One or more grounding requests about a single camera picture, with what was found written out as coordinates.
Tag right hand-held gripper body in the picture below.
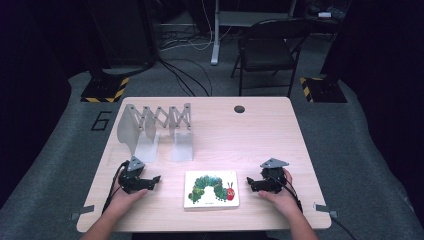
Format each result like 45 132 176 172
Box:
259 157 290 195

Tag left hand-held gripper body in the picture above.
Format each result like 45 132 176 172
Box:
117 155 146 195

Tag white caterpillar picture book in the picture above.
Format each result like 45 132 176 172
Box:
183 170 241 210

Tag person's left hand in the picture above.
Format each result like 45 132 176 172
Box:
110 179 149 214

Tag person's right hand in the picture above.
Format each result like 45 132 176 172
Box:
258 168 303 218

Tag grey expandable metal book rack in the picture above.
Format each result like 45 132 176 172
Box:
116 102 195 164

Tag black stand base striped edge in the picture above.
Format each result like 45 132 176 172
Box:
299 75 348 104
80 75 130 104

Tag black folding chair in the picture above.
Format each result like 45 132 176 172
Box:
230 17 309 98

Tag white desk leg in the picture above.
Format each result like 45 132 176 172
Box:
210 0 222 66

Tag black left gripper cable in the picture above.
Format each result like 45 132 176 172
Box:
101 160 131 215

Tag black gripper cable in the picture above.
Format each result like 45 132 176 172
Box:
101 160 131 215
266 173 304 214

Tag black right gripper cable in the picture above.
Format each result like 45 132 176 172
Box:
266 173 304 214

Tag grey table edge bracket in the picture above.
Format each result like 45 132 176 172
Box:
313 202 339 220
69 204 96 221

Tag black floor cables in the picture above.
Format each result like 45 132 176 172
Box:
156 29 214 98

